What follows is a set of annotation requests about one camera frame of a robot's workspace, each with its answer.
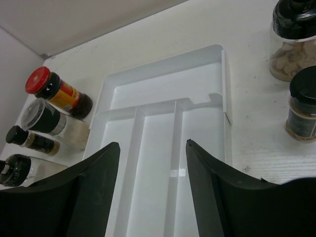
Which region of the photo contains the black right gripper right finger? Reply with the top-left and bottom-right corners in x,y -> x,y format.
186,140 -> 316,237

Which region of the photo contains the black-top brown chunk grinder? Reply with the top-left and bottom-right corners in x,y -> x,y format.
270,0 -> 316,81

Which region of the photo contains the white plastic organizer tray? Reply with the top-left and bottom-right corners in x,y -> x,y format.
84,44 -> 232,237

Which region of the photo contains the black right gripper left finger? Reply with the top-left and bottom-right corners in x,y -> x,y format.
0,142 -> 120,237

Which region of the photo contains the red-lid sauce jar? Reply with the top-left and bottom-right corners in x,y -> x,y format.
25,66 -> 93,119

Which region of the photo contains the small black-lid spice jar left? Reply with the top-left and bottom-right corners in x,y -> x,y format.
5,125 -> 60,156

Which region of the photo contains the small black-lid spice jar inner-right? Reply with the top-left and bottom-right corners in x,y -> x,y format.
285,66 -> 316,141

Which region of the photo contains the black-top white powder grinder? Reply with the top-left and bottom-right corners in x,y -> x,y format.
0,154 -> 67,188

